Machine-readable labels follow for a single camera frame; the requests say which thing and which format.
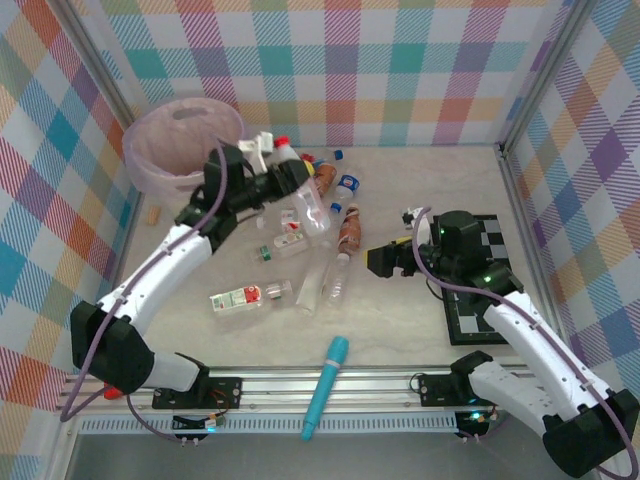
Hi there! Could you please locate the brown label bottle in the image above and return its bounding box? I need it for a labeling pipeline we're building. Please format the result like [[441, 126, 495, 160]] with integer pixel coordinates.
[[313, 161, 339, 197], [336, 203, 364, 257]]

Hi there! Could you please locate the large clear bottle red cap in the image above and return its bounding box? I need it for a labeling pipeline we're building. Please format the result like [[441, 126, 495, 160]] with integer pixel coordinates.
[[273, 135, 332, 237]]

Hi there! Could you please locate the blue label cola bottle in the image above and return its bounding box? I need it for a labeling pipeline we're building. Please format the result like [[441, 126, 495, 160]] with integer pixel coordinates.
[[333, 171, 364, 202]]

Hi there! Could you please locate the slim clear bottle white cap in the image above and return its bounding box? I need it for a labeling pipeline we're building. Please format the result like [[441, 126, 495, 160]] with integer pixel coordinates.
[[323, 251, 352, 310]]

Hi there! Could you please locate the white fruit print label bottle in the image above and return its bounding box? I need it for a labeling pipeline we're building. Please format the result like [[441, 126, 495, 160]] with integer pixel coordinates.
[[272, 230, 309, 260]]

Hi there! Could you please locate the cream bin with pink liner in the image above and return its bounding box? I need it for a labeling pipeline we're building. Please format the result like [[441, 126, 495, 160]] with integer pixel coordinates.
[[121, 96, 247, 195]]

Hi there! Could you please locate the clear bottle red green label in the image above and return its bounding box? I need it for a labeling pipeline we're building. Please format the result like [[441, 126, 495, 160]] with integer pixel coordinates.
[[208, 279, 294, 317]]

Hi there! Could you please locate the clear bottle red blue label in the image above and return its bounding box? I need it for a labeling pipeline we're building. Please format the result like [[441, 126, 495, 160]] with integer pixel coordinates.
[[299, 148, 346, 169]]

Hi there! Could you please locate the black white checkerboard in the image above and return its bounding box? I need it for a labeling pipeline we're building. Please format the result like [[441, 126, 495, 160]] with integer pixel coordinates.
[[432, 213, 516, 347]]

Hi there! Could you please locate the teal marker pen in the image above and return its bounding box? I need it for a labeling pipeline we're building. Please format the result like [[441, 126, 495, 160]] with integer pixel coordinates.
[[299, 335, 351, 442]]

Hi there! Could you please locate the small circuit board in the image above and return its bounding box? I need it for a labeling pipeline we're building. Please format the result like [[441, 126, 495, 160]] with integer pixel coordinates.
[[455, 408, 496, 432], [171, 412, 227, 435]]

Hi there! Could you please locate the grey metal panel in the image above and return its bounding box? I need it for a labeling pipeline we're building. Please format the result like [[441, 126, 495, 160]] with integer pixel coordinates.
[[64, 432, 601, 480]]

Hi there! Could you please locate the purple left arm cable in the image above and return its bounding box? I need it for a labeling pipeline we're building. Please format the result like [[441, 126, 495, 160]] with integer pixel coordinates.
[[59, 147, 230, 444]]

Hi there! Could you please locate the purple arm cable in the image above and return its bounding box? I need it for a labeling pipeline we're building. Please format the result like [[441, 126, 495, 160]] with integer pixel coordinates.
[[410, 205, 640, 480], [59, 147, 230, 444]]

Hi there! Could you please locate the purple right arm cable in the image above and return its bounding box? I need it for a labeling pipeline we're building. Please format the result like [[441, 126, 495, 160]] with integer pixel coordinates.
[[410, 205, 640, 480]]

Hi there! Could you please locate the thin black cable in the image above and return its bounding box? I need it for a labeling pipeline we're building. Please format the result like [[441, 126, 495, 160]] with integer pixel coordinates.
[[424, 276, 450, 302]]

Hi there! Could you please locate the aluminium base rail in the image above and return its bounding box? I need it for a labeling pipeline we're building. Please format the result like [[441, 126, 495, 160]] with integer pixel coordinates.
[[54, 364, 531, 416]]

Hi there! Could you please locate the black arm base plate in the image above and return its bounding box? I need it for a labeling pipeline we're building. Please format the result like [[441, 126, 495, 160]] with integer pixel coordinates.
[[151, 375, 245, 412], [416, 372, 511, 409]]

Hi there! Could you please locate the aluminium frame post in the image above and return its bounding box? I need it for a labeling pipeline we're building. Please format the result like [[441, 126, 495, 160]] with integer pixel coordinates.
[[494, 0, 600, 157], [57, 0, 146, 131]]

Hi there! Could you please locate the white slotted cable duct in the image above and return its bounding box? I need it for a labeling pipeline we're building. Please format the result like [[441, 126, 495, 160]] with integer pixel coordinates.
[[79, 415, 460, 435]]

